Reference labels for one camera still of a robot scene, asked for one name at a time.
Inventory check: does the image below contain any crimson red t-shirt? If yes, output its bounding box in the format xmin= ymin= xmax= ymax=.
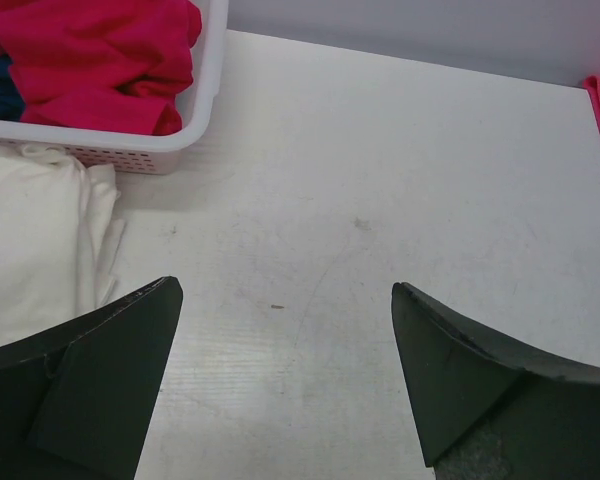
xmin=0 ymin=1 xmax=203 ymax=136

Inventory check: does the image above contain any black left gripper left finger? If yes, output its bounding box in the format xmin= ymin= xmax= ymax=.
xmin=0 ymin=277 xmax=183 ymax=479

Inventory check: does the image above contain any white plastic laundry basket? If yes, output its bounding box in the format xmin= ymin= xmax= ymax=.
xmin=0 ymin=0 xmax=229 ymax=174

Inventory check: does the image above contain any folded white t-shirt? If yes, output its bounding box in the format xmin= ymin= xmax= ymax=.
xmin=0 ymin=144 xmax=125 ymax=346

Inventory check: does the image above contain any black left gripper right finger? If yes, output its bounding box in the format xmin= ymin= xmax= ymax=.
xmin=391 ymin=283 xmax=600 ymax=479

